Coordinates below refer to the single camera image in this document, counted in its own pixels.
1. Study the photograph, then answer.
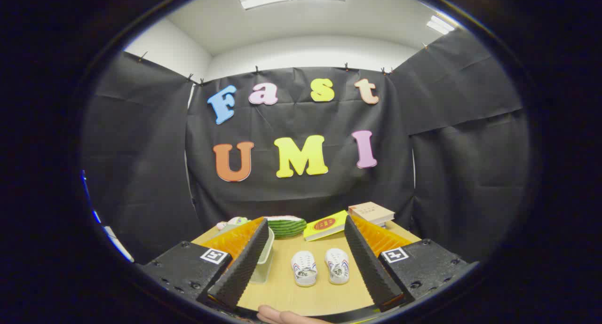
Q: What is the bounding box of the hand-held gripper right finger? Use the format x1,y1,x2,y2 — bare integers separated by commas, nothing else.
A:
344,215,480,313

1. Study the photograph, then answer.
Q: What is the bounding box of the pink star plush toy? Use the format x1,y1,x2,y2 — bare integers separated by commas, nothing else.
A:
216,216,250,230

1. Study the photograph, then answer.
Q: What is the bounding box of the small ceiling light panel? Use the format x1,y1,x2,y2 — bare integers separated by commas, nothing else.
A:
426,15,456,35

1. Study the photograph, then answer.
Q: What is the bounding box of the white canvas shoe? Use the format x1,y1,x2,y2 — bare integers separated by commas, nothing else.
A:
291,251,318,287
325,248,350,285

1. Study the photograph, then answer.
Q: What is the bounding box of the watermelon slice plush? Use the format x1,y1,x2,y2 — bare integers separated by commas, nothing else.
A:
264,215,308,238

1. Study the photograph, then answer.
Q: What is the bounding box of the yellow book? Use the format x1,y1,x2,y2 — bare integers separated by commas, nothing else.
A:
303,210,349,242

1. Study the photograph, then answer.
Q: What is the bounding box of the cream fabric storage box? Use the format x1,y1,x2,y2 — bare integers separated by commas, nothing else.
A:
248,227,275,284

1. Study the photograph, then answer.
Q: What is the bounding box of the black backdrop cloth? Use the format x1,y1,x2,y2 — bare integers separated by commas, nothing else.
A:
81,28,530,266

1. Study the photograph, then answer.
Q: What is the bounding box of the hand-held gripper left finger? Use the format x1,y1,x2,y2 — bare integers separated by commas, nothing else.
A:
140,217,269,311

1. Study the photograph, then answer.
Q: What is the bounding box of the tan book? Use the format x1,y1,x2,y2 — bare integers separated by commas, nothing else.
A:
348,202,396,226

